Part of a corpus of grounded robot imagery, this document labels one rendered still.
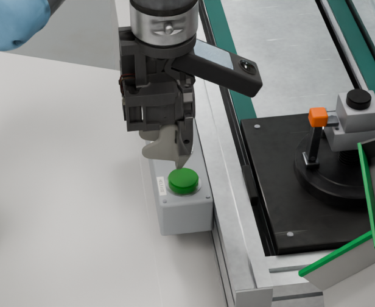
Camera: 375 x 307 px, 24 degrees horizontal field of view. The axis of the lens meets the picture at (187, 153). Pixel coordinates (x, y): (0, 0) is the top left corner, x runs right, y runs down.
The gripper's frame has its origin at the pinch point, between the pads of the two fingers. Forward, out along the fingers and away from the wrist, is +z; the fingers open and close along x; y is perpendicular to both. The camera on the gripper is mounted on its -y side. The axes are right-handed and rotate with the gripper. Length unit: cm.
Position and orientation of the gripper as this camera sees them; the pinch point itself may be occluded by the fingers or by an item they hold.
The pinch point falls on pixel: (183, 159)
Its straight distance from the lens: 112.3
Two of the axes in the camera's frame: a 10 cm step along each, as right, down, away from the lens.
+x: 1.4, 6.8, -7.2
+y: -9.9, 1.0, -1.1
